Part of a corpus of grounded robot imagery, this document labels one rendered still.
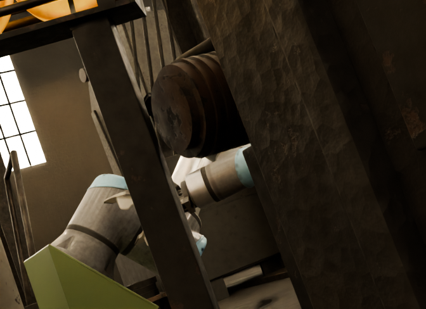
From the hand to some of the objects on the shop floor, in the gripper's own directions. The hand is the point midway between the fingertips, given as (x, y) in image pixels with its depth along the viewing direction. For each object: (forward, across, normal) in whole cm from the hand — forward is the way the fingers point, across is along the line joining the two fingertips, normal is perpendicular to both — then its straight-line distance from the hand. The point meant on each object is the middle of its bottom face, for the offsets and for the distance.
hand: (118, 221), depth 189 cm
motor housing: (-46, -13, -91) cm, 102 cm away
